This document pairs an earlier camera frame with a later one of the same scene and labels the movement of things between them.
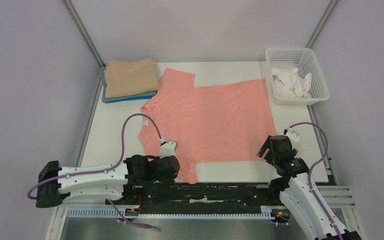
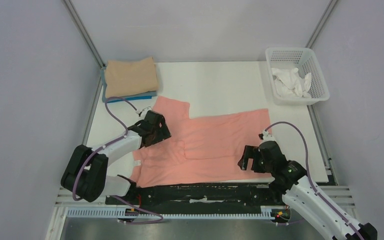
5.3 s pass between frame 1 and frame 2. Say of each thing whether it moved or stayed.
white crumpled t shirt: stayed
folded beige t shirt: stayed
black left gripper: moved
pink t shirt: moved
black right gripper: moved
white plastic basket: stayed
